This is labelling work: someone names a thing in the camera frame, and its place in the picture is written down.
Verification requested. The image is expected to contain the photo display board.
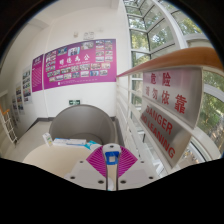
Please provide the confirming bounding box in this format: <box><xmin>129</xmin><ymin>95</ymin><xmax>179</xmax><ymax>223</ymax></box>
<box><xmin>21</xmin><ymin>66</ymin><xmax>34</xmax><ymax>105</ymax></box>
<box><xmin>14</xmin><ymin>83</ymin><xmax>25</xmax><ymax>113</ymax></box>

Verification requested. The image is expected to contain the flat white box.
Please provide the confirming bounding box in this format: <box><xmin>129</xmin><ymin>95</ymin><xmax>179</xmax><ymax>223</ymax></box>
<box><xmin>52</xmin><ymin>137</ymin><xmax>88</xmax><ymax>148</ymax></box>

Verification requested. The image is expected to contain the white and teal box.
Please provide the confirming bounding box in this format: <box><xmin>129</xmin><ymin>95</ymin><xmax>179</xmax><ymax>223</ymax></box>
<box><xmin>84</xmin><ymin>139</ymin><xmax>103</xmax><ymax>152</ymax></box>

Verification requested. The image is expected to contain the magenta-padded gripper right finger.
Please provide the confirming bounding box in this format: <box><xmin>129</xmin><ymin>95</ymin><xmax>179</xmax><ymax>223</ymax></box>
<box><xmin>116</xmin><ymin>147</ymin><xmax>158</xmax><ymax>192</ymax></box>

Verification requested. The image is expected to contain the grey round armchair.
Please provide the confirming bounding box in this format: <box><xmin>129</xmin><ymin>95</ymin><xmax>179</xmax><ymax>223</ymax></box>
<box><xmin>48</xmin><ymin>104</ymin><xmax>118</xmax><ymax>148</ymax></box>

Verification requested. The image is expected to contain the white railing with wooden handrail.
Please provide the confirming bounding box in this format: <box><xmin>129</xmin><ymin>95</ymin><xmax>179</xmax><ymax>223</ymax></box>
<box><xmin>115</xmin><ymin>46</ymin><xmax>224</xmax><ymax>178</ymax></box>

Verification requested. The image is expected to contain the blue and white charger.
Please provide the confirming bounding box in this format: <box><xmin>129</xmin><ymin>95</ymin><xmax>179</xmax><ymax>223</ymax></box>
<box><xmin>102</xmin><ymin>143</ymin><xmax>122</xmax><ymax>182</ymax></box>

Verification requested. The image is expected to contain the silver sign with red characters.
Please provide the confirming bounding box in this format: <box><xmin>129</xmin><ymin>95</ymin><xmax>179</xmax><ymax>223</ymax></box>
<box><xmin>142</xmin><ymin>66</ymin><xmax>205</xmax><ymax>131</ymax></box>

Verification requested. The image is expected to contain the narrow magenta wall poster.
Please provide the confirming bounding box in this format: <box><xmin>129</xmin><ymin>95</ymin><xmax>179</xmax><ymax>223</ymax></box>
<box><xmin>31</xmin><ymin>54</ymin><xmax>45</xmax><ymax>94</ymax></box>

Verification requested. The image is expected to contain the green exit sign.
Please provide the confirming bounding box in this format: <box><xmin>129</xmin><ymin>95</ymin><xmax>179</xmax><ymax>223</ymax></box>
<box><xmin>68</xmin><ymin>99</ymin><xmax>82</xmax><ymax>107</ymax></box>

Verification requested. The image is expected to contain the white stair railing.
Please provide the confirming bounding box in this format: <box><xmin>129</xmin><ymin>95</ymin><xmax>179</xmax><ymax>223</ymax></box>
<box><xmin>0</xmin><ymin>104</ymin><xmax>20</xmax><ymax>145</ymax></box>

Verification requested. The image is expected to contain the large magenta wall poster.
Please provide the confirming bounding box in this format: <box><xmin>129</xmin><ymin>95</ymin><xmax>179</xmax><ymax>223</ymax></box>
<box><xmin>43</xmin><ymin>38</ymin><xmax>118</xmax><ymax>91</ymax></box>

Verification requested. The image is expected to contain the small white upright box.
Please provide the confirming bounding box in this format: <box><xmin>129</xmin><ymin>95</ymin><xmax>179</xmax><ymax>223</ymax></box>
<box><xmin>42</xmin><ymin>132</ymin><xmax>55</xmax><ymax>148</ymax></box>

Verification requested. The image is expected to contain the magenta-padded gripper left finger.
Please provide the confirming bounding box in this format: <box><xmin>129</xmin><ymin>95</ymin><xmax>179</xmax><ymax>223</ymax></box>
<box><xmin>64</xmin><ymin>147</ymin><xmax>109</xmax><ymax>192</ymax></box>

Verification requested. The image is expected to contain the white framed window wall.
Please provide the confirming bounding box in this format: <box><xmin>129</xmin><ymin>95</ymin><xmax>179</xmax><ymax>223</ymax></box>
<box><xmin>121</xmin><ymin>0</ymin><xmax>224</xmax><ymax>161</ymax></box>

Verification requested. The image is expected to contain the silver sign with red letters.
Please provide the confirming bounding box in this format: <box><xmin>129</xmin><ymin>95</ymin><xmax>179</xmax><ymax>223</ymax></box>
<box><xmin>138</xmin><ymin>99</ymin><xmax>193</xmax><ymax>168</ymax></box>

